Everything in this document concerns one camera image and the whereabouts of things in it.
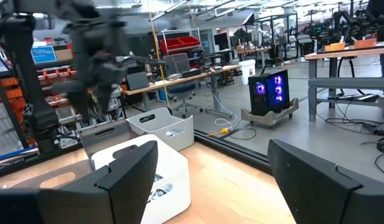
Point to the person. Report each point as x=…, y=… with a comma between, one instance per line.
x=381, y=18

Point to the wooden workbench grey frame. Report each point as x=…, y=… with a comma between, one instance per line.
x=344, y=82

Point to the long wooden desk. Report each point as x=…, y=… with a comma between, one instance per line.
x=179, y=80

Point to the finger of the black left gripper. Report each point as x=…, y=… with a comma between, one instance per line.
x=105, y=99
x=79, y=105

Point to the distant black robot rig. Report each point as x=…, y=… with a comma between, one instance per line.
x=344, y=25

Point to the blue sign board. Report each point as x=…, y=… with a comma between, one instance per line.
x=44, y=54

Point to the grey mesh office chair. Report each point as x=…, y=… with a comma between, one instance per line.
x=177, y=63

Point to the dark translucent plastic bin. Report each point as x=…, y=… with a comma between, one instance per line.
x=84, y=171
x=123, y=130

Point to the black metal frame enclosure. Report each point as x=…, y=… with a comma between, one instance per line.
x=285, y=34

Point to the white bucket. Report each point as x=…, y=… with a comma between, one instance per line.
x=247, y=71

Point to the light grey plastic bin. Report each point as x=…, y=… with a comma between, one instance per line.
x=157, y=132

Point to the black flat box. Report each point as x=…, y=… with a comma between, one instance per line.
x=191, y=73

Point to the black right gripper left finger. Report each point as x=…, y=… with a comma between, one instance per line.
x=86, y=205

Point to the black standing monitor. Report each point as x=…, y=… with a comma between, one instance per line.
x=221, y=40

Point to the orange grey parts bin rack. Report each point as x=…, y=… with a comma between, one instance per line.
x=54, y=93

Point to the distant wooden table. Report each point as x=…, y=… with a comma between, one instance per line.
x=254, y=50

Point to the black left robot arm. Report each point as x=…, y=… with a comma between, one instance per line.
x=28, y=84

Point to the orange tray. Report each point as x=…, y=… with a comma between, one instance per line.
x=365, y=43
x=335, y=46

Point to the white plastic bin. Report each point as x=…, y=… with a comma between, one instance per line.
x=180, y=205

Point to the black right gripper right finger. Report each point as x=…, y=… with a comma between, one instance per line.
x=319, y=199

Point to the black computer purple lights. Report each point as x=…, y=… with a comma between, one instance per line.
x=269, y=93

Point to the dark grey monitor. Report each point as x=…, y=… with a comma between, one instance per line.
x=137, y=80

